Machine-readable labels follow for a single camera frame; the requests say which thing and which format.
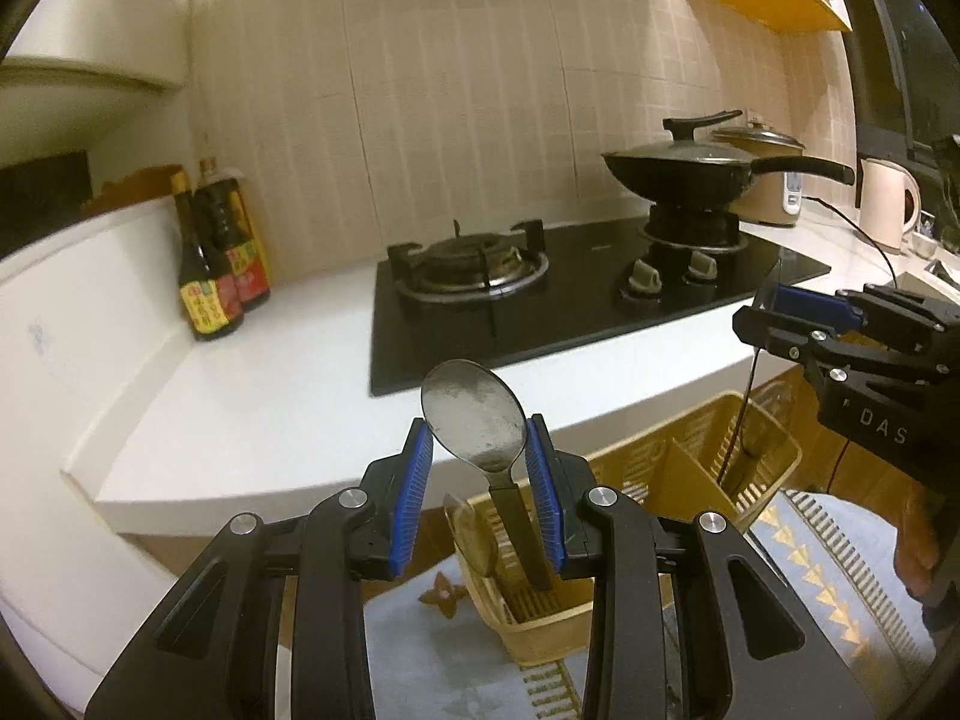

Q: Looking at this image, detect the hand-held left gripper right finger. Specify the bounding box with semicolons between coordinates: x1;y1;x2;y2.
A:
525;414;875;720

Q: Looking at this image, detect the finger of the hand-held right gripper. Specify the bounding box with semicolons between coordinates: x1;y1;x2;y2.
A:
733;305;837;376
759;281;863;331

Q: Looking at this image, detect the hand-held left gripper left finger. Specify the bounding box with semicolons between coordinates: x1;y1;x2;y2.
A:
85;416;436;720

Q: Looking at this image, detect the translucent brown spoon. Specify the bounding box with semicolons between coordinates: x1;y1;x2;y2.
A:
441;493;500;578

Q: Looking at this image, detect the metal spoon with black handle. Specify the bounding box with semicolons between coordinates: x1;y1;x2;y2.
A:
420;360;556;590

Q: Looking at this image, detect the yellow plastic utensil basket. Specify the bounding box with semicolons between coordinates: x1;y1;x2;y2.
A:
450;390;803;667

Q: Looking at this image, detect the person's right hand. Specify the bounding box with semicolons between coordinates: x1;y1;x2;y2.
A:
896;480;942;601

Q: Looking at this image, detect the beige rice cooker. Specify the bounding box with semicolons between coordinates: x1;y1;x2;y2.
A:
712;120;807;227

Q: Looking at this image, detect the white electric kettle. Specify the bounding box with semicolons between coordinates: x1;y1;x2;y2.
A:
857;156;922;252

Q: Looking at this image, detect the black wok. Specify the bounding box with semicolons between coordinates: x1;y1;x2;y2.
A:
600;136;856;205

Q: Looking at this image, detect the black glass gas stove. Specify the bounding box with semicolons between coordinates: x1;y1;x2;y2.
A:
369;214;832;398

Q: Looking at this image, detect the glass wok lid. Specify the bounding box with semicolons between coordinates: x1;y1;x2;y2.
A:
621;111;751;164

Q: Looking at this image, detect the soy sauce bottle yellow label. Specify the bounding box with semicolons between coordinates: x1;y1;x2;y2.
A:
171;172;245;342

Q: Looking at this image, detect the soy sauce bottle red label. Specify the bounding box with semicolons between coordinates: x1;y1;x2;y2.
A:
196;157;272;312

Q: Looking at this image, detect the brown cardboard box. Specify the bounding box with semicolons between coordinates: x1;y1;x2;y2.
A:
81;165;185;215

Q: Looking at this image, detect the black power cable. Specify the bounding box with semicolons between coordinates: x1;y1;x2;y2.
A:
806;196;905;290

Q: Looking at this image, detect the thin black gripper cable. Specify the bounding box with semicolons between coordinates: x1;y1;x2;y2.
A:
716;345;762;492

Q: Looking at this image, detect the white wall cabinet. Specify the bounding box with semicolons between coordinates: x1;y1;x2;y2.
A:
0;0;188;95

